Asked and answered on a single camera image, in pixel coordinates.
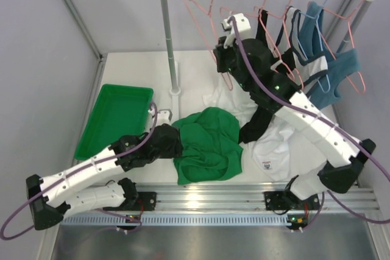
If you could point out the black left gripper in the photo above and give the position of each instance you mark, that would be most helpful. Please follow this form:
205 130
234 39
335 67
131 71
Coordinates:
175 143

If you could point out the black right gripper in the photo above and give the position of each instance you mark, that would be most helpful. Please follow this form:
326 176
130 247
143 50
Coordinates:
222 53

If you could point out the green tank top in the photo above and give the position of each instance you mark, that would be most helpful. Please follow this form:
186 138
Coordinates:
211 151

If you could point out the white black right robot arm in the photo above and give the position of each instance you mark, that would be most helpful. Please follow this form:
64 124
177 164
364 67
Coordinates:
275 93

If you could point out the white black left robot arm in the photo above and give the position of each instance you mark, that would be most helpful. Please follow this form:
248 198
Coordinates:
90 186

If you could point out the white camisole top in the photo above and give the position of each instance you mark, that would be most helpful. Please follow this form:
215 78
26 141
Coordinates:
235 101

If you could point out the pink hanger with camisole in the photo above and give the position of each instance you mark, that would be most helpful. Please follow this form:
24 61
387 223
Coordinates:
258 12

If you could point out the black tank top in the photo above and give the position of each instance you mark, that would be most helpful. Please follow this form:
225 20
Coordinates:
260 120

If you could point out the teal tank top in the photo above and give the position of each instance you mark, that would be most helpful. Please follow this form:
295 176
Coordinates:
339 66

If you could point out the blue hanger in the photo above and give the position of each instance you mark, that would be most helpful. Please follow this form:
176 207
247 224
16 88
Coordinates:
311 45

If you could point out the white navy-trimmed tank top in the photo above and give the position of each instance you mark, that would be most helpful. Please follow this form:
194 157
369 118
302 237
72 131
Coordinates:
271 153

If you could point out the white rack left foot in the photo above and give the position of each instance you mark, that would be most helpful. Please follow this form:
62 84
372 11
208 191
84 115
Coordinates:
176 101

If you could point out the green plastic tray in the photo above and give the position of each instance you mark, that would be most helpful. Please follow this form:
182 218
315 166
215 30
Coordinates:
118 110

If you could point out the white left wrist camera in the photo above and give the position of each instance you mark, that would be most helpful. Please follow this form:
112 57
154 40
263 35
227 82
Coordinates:
164 116

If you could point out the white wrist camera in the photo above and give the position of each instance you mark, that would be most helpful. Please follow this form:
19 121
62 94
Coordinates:
164 116
237 24

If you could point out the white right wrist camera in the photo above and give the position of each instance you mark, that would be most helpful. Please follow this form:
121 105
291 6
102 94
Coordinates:
237 24

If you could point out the aluminium mounting rail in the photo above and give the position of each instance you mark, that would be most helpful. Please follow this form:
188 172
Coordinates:
243 197

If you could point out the perforated grey cable duct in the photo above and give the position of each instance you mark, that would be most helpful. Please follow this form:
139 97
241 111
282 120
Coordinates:
178 220

